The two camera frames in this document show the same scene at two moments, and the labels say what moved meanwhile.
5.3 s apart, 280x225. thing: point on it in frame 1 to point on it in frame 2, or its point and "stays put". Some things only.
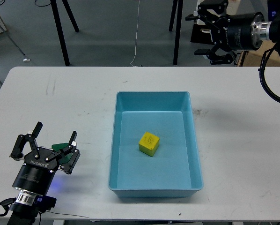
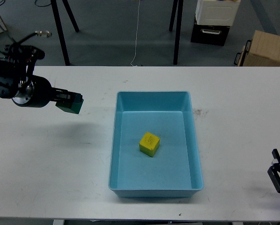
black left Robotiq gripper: (36, 174) to (43, 93)
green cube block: (65, 158) to (74, 107)
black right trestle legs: (179, 17) stays put
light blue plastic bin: (174, 169) stays put
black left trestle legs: (54, 6) stays put
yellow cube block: (149, 143) stays put
